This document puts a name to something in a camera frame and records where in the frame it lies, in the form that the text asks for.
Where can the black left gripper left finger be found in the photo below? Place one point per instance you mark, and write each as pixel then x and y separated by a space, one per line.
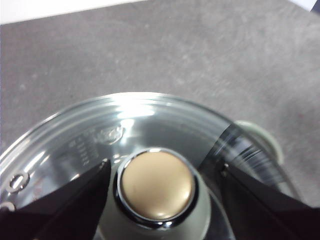
pixel 62 210

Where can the glass lid with green knob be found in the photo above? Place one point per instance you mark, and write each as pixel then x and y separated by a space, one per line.
pixel 156 185

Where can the pale green electric pot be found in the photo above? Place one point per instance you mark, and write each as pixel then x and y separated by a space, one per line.
pixel 271 141

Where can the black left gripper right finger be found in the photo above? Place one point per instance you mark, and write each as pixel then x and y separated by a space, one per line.
pixel 270 212

